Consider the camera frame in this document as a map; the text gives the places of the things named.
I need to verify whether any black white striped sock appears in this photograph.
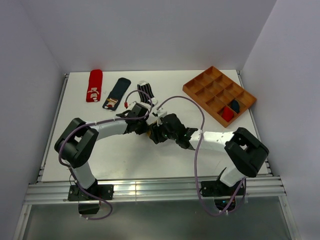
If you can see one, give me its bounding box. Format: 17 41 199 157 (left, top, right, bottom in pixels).
137 81 158 107

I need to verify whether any red sock with santa pattern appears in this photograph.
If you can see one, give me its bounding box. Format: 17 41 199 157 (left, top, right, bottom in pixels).
221 106 234 122

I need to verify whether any plain navy ankle sock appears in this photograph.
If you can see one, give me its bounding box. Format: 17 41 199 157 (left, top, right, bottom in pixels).
230 99 240 114

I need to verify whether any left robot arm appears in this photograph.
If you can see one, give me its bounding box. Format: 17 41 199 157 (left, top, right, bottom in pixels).
54 103 150 200

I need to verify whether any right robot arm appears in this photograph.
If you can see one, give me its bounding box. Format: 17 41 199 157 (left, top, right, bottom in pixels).
149 113 270 195

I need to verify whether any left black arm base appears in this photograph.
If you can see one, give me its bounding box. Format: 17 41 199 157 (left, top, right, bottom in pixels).
67 184 114 215

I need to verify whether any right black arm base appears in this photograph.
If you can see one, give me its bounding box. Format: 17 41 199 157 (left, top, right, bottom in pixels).
200 180 247 212

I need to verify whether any navy sock with bear pattern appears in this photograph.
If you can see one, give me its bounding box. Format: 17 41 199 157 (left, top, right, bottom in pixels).
102 77 131 111

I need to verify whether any orange compartment tray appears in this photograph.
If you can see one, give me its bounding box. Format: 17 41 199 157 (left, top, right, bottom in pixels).
182 66 257 128

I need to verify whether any red sock with white figure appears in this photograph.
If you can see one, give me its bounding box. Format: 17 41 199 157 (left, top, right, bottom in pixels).
86 69 103 103

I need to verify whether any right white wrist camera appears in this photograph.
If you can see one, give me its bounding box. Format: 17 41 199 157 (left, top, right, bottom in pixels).
152 107 167 119

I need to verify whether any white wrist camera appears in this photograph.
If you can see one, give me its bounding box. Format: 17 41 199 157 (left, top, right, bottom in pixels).
124 101 138 109
152 107 167 119

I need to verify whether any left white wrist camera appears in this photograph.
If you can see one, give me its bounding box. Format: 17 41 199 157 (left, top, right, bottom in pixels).
124 101 138 109

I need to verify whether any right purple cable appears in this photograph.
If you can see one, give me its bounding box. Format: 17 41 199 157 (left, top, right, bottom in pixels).
156 95 247 217

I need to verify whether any purple cable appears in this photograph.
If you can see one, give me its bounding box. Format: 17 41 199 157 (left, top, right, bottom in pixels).
156 95 247 217
58 89 154 221

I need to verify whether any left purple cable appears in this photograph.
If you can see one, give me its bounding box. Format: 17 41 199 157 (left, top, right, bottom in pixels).
58 89 154 221

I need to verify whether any aluminium front rail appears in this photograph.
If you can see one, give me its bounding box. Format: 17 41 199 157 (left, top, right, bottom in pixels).
23 176 286 205

